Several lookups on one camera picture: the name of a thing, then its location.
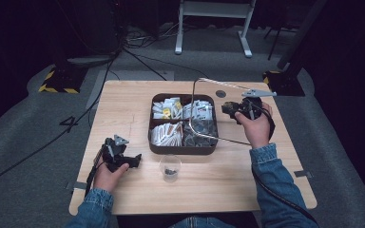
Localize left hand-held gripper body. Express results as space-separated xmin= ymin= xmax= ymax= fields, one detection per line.
xmin=101 ymin=134 xmax=131 ymax=174

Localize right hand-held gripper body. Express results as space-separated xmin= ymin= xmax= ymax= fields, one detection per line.
xmin=238 ymin=88 xmax=278 ymax=121

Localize clear box lid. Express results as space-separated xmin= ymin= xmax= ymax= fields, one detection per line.
xmin=187 ymin=77 xmax=253 ymax=147

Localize pile of dark packets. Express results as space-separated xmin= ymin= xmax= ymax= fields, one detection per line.
xmin=182 ymin=119 xmax=219 ymax=148

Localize clear plastic cup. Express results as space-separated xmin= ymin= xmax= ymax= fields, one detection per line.
xmin=158 ymin=154 xmax=183 ymax=184

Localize dark four-compartment box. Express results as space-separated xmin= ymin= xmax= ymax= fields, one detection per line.
xmin=147 ymin=92 xmax=220 ymax=156

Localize person's right hand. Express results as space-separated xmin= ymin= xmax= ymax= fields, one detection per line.
xmin=234 ymin=103 xmax=276 ymax=150

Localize person's left hand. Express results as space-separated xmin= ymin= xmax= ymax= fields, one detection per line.
xmin=93 ymin=162 xmax=130 ymax=194

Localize pile of white brown sticks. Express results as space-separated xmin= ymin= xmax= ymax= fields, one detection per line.
xmin=150 ymin=122 xmax=184 ymax=147

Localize black yellow striped stand base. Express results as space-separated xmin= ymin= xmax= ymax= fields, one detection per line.
xmin=38 ymin=65 xmax=88 ymax=95
xmin=262 ymin=69 xmax=306 ymax=97

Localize grey tape piece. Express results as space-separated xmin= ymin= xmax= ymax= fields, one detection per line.
xmin=293 ymin=170 xmax=314 ymax=179
xmin=71 ymin=180 xmax=89 ymax=191

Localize pile of white yellow packets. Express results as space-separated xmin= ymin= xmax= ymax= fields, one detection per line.
xmin=151 ymin=97 xmax=183 ymax=121

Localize black tripod legs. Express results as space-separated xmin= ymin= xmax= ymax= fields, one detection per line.
xmin=263 ymin=25 xmax=299 ymax=62

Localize dark slanted pole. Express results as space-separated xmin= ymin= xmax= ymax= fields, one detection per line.
xmin=277 ymin=0 xmax=328 ymax=71

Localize person's jeans lap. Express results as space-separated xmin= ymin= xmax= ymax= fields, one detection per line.
xmin=167 ymin=216 xmax=237 ymax=228

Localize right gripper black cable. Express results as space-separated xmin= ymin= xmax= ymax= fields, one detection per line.
xmin=250 ymin=103 xmax=318 ymax=226

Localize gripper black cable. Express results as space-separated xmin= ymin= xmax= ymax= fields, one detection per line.
xmin=250 ymin=103 xmax=318 ymax=226
xmin=85 ymin=148 xmax=108 ymax=198

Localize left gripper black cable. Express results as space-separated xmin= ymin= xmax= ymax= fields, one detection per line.
xmin=85 ymin=148 xmax=108 ymax=198

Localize thin black floor cable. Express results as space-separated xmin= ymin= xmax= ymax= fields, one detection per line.
xmin=138 ymin=54 xmax=212 ymax=82

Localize long black floor cable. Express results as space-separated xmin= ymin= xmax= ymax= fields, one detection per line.
xmin=0 ymin=47 xmax=123 ymax=192

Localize white metal stand frame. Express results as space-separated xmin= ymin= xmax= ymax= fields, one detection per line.
xmin=174 ymin=0 xmax=258 ymax=59

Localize bundle of floor cables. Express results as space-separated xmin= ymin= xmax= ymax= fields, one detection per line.
xmin=124 ymin=21 xmax=183 ymax=49

